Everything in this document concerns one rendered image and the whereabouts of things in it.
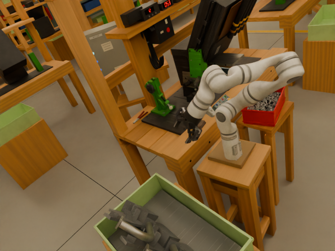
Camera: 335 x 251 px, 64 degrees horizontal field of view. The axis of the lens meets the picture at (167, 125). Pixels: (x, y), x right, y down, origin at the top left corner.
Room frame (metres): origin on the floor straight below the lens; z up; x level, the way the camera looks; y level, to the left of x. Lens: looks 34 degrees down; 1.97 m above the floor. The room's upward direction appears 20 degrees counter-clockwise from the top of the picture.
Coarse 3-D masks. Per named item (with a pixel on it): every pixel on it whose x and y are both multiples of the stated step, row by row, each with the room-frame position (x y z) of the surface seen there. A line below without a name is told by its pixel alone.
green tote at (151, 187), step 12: (156, 180) 1.07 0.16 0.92; (144, 192) 1.02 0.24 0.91; (156, 192) 1.05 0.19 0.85; (168, 192) 1.02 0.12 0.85; (180, 192) 0.91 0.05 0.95; (120, 204) 0.96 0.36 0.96; (144, 204) 1.01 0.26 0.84; (192, 204) 0.85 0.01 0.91; (204, 216) 0.79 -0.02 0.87; (216, 216) 0.71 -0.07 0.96; (96, 228) 0.86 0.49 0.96; (108, 228) 0.90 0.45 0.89; (216, 228) 0.73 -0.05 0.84; (228, 228) 0.66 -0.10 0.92; (108, 240) 0.88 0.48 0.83; (240, 240) 0.61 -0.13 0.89; (252, 240) 0.56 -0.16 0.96
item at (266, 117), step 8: (272, 96) 1.50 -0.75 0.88; (280, 96) 1.42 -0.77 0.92; (256, 104) 1.49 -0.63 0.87; (264, 104) 1.44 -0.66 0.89; (272, 104) 1.43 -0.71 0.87; (280, 104) 1.42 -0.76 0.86; (248, 112) 1.40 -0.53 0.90; (256, 112) 1.36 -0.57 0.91; (264, 112) 1.33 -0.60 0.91; (272, 112) 1.29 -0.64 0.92; (280, 112) 1.41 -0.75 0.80; (248, 120) 1.40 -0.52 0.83; (256, 120) 1.37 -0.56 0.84; (264, 120) 1.33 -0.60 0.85; (272, 120) 1.30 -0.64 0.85
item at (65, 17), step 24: (120, 0) 1.93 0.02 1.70; (72, 24) 1.71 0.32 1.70; (120, 24) 1.94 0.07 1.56; (72, 48) 1.73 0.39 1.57; (144, 48) 1.97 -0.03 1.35; (96, 72) 1.72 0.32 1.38; (144, 72) 1.92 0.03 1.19; (96, 96) 1.73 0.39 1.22; (144, 96) 1.98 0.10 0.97; (120, 120) 1.72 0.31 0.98
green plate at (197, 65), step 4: (188, 52) 1.86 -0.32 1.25; (192, 52) 1.83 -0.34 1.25; (196, 52) 1.80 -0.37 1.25; (200, 52) 1.77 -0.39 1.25; (192, 56) 1.82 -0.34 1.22; (196, 56) 1.79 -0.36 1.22; (200, 56) 1.76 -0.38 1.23; (192, 60) 1.82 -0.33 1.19; (196, 60) 1.79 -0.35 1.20; (200, 60) 1.76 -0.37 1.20; (192, 64) 1.82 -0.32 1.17; (196, 64) 1.79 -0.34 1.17; (200, 64) 1.76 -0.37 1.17; (204, 64) 1.79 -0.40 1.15; (192, 68) 1.81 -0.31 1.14; (196, 68) 1.78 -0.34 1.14; (200, 68) 1.76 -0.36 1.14; (204, 68) 1.78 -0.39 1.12; (192, 72) 1.81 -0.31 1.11; (196, 72) 1.78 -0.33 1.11; (200, 72) 1.75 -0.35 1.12; (192, 76) 1.81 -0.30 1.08; (196, 76) 1.78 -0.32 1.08
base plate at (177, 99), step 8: (240, 64) 2.08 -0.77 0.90; (176, 96) 1.93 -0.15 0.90; (216, 96) 1.72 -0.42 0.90; (176, 104) 1.81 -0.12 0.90; (184, 104) 1.77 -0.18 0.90; (144, 120) 1.74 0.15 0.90; (152, 120) 1.70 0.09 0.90; (160, 120) 1.67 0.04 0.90; (168, 120) 1.63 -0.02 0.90; (168, 128) 1.53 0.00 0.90; (176, 128) 1.50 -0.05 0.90; (184, 128) 1.47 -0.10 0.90
